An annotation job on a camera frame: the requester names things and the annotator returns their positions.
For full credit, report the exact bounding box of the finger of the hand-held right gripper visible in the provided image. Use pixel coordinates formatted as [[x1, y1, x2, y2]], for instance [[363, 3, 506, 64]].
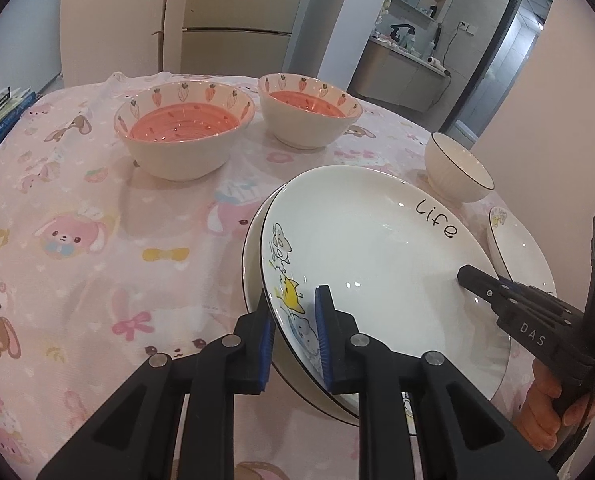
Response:
[[497, 281, 575, 318], [457, 264, 595, 377]]

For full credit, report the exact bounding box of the person's right hand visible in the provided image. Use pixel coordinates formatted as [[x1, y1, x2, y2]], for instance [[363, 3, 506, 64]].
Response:
[[516, 360, 595, 453]]

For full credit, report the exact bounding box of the pile of books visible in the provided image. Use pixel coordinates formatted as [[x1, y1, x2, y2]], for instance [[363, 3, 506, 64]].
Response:
[[0, 85, 39, 171]]

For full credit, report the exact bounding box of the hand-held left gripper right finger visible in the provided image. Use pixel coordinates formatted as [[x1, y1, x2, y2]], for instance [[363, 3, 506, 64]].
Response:
[[315, 285, 561, 480]]

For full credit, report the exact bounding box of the white bowl with black rim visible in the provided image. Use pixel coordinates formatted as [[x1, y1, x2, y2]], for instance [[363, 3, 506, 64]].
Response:
[[424, 131, 494, 204]]

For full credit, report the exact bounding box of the beige refrigerator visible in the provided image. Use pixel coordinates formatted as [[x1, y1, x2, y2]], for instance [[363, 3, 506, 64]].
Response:
[[180, 0, 311, 77]]

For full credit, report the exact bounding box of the plain white plate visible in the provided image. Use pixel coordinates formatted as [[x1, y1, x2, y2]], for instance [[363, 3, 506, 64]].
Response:
[[242, 185, 363, 428]]

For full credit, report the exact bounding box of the pink strawberry print bowl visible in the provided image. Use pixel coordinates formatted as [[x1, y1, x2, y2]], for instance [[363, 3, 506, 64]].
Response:
[[256, 73, 363, 150], [114, 81, 256, 182]]

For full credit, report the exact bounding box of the wooden broom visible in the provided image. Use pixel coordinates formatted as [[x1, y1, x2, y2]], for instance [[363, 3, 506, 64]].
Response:
[[150, 0, 170, 73]]

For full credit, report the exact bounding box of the dark framed glass door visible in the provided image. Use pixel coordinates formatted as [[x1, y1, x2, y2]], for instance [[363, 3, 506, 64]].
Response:
[[437, 0, 555, 137]]

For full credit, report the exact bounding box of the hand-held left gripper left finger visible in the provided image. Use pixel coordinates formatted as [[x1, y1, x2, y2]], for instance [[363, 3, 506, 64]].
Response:
[[36, 287, 278, 480]]

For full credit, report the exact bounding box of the black faucet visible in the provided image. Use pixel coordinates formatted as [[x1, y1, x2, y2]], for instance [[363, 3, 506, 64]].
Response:
[[390, 24, 417, 46]]

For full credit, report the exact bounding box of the white plate with small print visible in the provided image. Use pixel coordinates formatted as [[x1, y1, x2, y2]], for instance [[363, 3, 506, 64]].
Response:
[[486, 206, 558, 301]]

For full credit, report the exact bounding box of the sink cabinet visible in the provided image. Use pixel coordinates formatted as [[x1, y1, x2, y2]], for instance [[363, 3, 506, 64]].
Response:
[[350, 35, 451, 113]]

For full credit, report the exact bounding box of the white hair dryer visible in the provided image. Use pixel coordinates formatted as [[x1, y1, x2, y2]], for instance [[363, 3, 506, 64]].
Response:
[[426, 56, 451, 79]]

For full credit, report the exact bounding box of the pink printed tablecloth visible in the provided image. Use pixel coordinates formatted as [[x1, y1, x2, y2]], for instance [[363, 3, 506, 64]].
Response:
[[0, 71, 558, 480]]

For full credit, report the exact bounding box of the white plate with cat print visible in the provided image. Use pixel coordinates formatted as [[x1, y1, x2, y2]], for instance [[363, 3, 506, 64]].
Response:
[[260, 165, 512, 403]]

